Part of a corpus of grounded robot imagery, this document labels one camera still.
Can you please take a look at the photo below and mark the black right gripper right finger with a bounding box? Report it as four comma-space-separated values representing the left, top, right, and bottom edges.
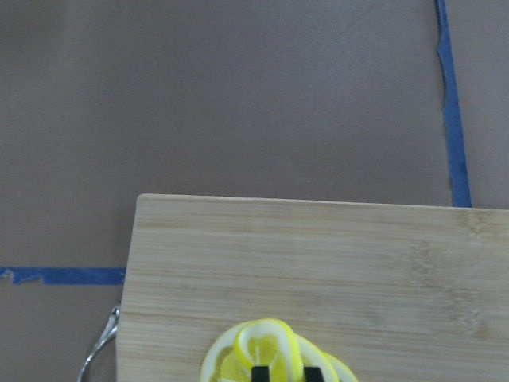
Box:
304, 366, 323, 382

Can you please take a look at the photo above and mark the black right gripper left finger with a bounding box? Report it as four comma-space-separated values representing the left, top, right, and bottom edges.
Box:
251, 365, 270, 382

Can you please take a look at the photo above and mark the yellow lemon slice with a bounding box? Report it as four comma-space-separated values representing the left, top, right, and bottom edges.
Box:
233, 318, 304, 381

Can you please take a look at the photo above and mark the bamboo cutting board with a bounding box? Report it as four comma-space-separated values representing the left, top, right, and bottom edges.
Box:
116, 194, 508, 381

